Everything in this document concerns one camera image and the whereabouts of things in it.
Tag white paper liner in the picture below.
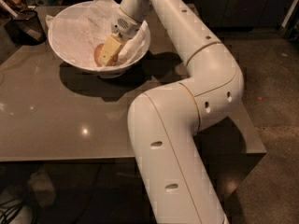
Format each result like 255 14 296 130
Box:
45 0 150 71

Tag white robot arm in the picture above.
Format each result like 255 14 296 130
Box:
112 0 244 224

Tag white cloth under table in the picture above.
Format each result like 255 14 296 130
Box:
28 168 56 208

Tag black cables on floor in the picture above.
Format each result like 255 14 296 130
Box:
0 189 41 224

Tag black mesh pen holder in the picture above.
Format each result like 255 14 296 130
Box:
12 10 47 46

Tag white bowl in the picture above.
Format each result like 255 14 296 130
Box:
47 0 151 79

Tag items in pen holder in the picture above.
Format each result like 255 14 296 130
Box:
0 0 31 21

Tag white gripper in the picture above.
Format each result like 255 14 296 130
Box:
103 8 141 55

